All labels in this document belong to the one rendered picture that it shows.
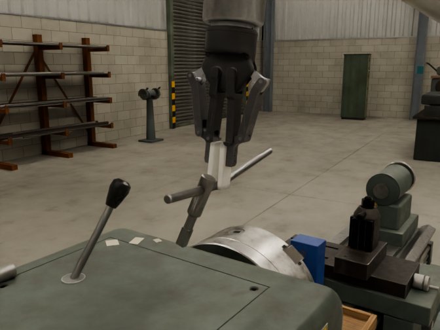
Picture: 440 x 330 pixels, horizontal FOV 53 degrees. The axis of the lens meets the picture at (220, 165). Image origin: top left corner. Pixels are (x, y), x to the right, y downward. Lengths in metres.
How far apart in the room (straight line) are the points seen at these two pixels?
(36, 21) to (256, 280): 8.24
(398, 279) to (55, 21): 8.20
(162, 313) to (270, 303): 0.15
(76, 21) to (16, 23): 1.32
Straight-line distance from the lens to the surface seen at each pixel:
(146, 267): 0.75
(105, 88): 9.79
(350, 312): 1.37
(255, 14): 0.64
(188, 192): 0.60
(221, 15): 0.63
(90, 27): 9.59
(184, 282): 0.70
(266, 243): 0.91
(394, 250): 1.92
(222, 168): 0.66
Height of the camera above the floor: 1.58
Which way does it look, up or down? 13 degrees down
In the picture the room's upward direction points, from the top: straight up
